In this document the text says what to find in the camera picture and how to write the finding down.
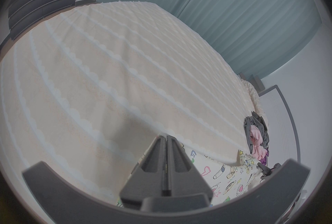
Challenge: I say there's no pink garment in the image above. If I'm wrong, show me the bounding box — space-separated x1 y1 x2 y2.
249 126 268 160

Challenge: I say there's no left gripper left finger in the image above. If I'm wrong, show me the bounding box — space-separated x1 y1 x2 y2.
120 135 167 205

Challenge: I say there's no cream pillow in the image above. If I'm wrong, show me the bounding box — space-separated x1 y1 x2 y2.
240 79 266 117

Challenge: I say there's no bed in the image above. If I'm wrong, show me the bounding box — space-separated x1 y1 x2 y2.
0 1 301 208

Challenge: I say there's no black garment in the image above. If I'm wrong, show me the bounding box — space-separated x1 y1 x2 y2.
255 113 269 149

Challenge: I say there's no dark grey garment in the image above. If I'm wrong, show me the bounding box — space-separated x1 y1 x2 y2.
244 111 269 151

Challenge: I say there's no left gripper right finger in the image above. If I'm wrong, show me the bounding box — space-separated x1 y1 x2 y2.
167 135 214 205

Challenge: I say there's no white printed pyjama top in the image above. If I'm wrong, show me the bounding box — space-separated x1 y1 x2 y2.
115 143 263 207

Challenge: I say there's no blue-green curtain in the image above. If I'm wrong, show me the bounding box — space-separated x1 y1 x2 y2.
96 0 322 80

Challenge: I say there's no grey bedside table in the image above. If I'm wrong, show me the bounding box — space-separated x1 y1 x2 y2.
237 72 265 91

